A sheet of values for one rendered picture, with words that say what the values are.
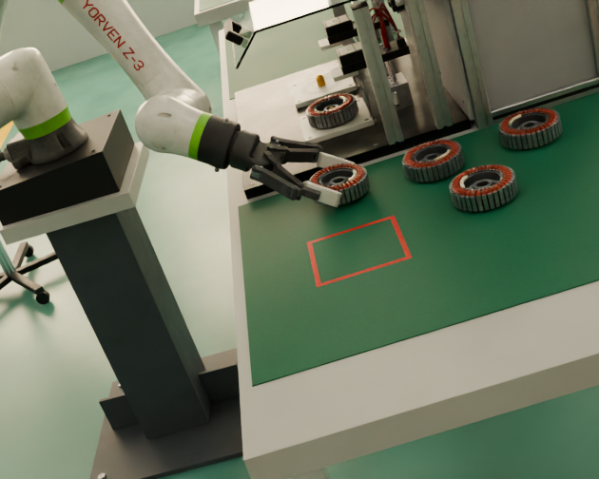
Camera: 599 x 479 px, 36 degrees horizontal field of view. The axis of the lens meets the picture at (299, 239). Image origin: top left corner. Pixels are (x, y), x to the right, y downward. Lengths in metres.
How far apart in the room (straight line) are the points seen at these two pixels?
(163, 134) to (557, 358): 0.87
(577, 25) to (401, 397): 0.93
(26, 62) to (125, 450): 1.07
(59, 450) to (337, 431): 1.67
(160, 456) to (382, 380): 1.35
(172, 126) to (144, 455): 1.10
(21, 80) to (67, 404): 1.15
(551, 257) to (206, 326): 1.76
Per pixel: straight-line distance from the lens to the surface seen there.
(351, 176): 1.77
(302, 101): 2.21
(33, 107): 2.22
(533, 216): 1.54
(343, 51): 2.00
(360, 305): 1.42
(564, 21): 1.88
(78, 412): 2.90
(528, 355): 1.25
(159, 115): 1.76
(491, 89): 1.88
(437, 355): 1.28
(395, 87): 2.01
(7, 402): 3.13
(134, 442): 2.64
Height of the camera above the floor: 1.50
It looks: 27 degrees down
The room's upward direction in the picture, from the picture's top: 19 degrees counter-clockwise
